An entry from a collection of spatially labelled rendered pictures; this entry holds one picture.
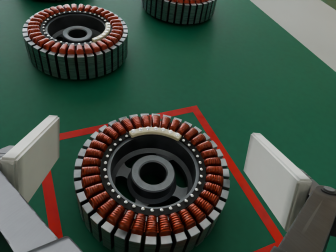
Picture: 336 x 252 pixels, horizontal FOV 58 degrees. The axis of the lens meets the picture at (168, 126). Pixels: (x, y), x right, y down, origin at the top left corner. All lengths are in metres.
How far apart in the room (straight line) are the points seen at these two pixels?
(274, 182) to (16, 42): 0.33
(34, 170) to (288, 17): 0.48
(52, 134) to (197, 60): 0.24
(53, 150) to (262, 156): 0.13
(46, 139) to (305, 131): 0.25
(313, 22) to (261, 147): 0.40
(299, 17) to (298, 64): 0.15
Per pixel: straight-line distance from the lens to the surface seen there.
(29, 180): 0.17
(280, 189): 0.17
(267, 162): 0.19
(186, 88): 0.34
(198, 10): 0.45
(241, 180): 0.27
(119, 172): 0.24
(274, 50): 0.45
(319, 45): 0.51
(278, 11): 0.58
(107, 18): 0.38
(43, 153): 0.18
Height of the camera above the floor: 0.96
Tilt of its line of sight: 46 degrees down
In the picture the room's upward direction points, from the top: 9 degrees clockwise
